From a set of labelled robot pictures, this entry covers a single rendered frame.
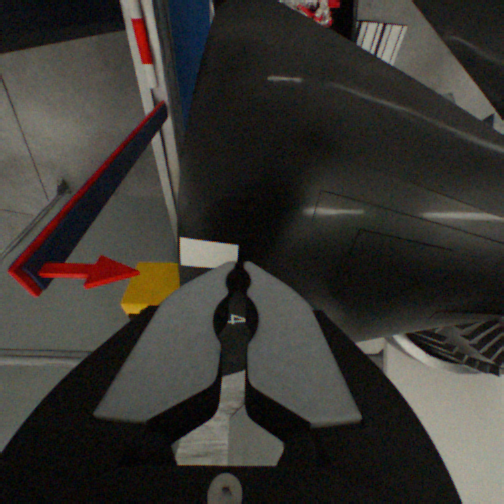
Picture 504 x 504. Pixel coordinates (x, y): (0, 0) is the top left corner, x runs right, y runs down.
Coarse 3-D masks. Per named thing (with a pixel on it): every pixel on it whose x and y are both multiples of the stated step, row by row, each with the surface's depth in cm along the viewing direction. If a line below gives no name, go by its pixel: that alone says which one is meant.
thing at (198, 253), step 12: (180, 240) 13; (192, 240) 13; (180, 252) 13; (192, 252) 13; (204, 252) 13; (216, 252) 13; (228, 252) 13; (192, 264) 14; (204, 264) 14; (216, 264) 14
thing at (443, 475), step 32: (320, 320) 8; (352, 352) 7; (352, 384) 6; (384, 384) 6; (384, 416) 6; (416, 416) 6; (320, 448) 5; (352, 448) 5; (384, 448) 5; (416, 448) 5; (384, 480) 5; (416, 480) 5; (448, 480) 5
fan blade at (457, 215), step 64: (256, 0) 9; (256, 64) 10; (320, 64) 10; (384, 64) 10; (192, 128) 11; (256, 128) 11; (320, 128) 11; (384, 128) 10; (448, 128) 10; (192, 192) 12; (256, 192) 12; (320, 192) 12; (384, 192) 11; (448, 192) 11; (256, 256) 14; (320, 256) 13; (384, 256) 13; (448, 256) 13; (384, 320) 17; (448, 320) 18
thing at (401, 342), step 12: (396, 336) 33; (396, 348) 36; (408, 348) 33; (420, 348) 33; (420, 360) 33; (432, 360) 33; (444, 360) 33; (444, 372) 33; (456, 372) 33; (468, 372) 33; (480, 372) 33
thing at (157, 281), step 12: (144, 264) 43; (156, 264) 43; (168, 264) 43; (144, 276) 41; (156, 276) 41; (168, 276) 41; (132, 288) 39; (144, 288) 39; (156, 288) 39; (168, 288) 40; (132, 300) 38; (144, 300) 38; (156, 300) 38; (132, 312) 39
